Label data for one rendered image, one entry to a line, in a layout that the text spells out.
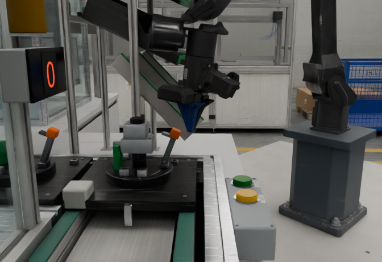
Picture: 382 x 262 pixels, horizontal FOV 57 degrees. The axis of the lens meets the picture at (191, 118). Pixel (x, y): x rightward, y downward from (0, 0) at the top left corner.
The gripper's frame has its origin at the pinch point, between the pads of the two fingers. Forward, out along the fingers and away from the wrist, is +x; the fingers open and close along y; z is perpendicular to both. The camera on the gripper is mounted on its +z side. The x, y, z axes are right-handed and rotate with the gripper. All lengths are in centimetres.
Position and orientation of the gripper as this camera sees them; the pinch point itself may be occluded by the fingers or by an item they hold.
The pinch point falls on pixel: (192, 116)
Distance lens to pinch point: 72.5
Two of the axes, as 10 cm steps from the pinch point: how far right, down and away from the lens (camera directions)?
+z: 8.6, 2.2, -4.7
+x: -1.2, 9.7, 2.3
